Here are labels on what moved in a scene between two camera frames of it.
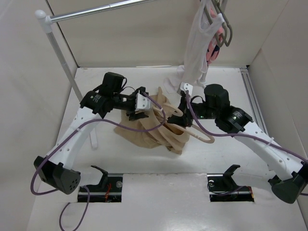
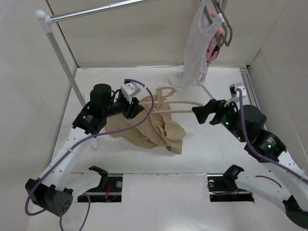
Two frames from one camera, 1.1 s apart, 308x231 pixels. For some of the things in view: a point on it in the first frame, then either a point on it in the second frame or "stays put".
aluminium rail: x=253 y=100 stays put
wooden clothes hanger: x=167 y=109 → x=163 y=91
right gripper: x=186 y=120 → x=212 y=105
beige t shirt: x=149 y=128 stays put
